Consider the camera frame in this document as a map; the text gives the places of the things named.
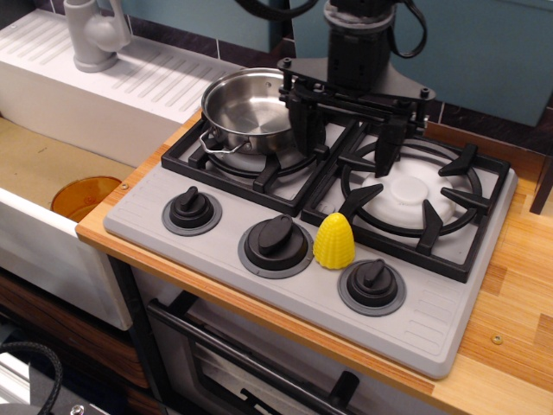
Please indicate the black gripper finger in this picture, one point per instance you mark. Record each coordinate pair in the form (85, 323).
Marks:
(306, 122)
(388, 145)

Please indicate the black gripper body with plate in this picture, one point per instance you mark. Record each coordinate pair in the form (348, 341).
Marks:
(357, 78)

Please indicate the stainless steel pot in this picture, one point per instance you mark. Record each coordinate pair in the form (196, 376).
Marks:
(245, 114)

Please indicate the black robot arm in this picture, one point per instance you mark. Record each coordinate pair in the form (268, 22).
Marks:
(362, 15)

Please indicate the black left burner grate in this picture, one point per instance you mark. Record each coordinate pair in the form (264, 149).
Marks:
(282, 182)

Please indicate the black burner grate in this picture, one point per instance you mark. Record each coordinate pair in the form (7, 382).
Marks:
(282, 182)
(432, 210)

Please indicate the white right burner plate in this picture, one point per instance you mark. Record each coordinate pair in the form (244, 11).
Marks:
(411, 181)

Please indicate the black right burner grate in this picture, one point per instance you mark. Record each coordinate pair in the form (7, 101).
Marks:
(432, 210)

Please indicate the grey toy stove top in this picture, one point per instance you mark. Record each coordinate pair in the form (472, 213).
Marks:
(393, 264)

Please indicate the yellow toy corn cob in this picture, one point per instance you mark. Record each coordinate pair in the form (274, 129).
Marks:
(334, 246)

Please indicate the black middle stove knob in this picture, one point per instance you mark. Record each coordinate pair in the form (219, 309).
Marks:
(276, 248)

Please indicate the black stove knob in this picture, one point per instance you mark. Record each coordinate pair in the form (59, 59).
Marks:
(276, 248)
(191, 213)
(372, 288)

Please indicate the black left stove knob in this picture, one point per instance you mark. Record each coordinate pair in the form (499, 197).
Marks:
(191, 213)

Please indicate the black right stove knob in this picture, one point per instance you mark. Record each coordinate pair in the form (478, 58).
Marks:
(372, 288)

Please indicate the grey toy faucet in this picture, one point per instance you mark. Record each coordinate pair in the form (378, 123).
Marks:
(96, 38)

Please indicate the orange plastic bowl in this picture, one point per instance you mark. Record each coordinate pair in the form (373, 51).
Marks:
(77, 199)

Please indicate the white toy sink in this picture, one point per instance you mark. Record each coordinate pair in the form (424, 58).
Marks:
(59, 125)

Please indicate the oven door with black handle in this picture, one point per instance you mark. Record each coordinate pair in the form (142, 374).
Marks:
(334, 403)

